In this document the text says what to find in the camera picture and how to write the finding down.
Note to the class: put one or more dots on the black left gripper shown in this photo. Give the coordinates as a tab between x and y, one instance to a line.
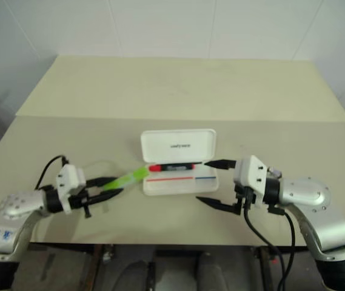
79	200

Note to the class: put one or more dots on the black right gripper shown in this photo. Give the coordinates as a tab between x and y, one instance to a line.
246	197

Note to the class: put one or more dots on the green marker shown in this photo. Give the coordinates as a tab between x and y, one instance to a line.
126	179

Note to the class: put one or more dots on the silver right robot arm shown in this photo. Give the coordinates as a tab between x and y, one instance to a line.
308	194

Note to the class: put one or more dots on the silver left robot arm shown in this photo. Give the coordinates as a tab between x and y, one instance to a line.
17	203

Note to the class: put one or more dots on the red marker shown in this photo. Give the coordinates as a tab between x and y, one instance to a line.
172	167

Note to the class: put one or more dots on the white pencil case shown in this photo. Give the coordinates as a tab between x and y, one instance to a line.
178	147

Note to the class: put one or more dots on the rusty metal table leg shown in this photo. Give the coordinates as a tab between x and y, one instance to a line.
266	266
95	266

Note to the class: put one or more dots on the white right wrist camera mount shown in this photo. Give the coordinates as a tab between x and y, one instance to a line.
252	174

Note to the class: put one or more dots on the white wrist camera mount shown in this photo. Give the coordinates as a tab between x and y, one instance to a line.
68	179
252	174

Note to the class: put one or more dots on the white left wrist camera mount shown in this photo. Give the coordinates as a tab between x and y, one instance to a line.
68	179

